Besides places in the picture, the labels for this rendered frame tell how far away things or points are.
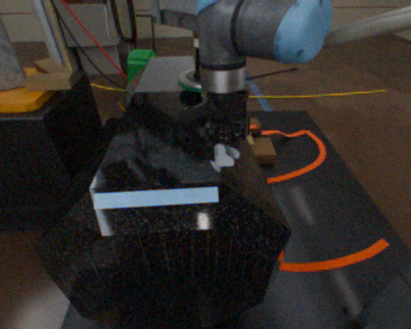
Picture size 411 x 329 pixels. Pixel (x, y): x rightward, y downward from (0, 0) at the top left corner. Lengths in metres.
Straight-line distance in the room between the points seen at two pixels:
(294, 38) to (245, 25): 0.08
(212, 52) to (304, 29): 0.16
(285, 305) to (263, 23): 1.22
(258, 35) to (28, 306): 1.51
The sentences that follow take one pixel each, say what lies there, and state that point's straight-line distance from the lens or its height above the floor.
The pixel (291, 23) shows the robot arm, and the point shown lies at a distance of 0.40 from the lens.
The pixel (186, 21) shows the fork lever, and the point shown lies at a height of 1.09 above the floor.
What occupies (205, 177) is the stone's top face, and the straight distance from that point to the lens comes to 0.67.
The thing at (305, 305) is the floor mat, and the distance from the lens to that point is 1.43.
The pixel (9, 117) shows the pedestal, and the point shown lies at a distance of 1.43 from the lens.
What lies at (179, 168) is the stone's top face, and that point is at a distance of 0.70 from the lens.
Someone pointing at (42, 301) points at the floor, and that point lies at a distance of 1.60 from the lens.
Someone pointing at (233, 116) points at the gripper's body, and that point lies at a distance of 0.54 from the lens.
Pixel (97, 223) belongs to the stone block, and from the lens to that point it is 0.71.
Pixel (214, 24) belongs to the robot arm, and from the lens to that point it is 0.48.
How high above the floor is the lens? 1.27
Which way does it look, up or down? 39 degrees down
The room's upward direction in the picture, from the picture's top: straight up
